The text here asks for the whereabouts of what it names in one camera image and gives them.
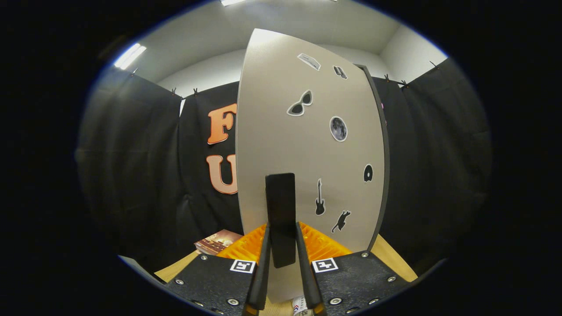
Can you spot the row of black cloth clips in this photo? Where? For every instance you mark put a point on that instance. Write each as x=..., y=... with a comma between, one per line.
x=387, y=78

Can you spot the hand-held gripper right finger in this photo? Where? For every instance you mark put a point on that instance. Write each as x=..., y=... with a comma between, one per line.
x=306, y=272

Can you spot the stack of books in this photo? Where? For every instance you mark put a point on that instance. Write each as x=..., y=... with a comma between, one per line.
x=217, y=241

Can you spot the white shoe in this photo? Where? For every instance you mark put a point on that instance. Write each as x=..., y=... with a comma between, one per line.
x=300, y=308

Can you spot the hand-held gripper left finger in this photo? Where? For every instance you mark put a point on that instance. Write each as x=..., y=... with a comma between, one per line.
x=263, y=272

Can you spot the wide ceiling light panel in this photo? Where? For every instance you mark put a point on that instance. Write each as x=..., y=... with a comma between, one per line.
x=230, y=2

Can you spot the narrow ceiling light strip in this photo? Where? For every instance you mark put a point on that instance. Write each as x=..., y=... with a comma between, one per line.
x=130, y=56

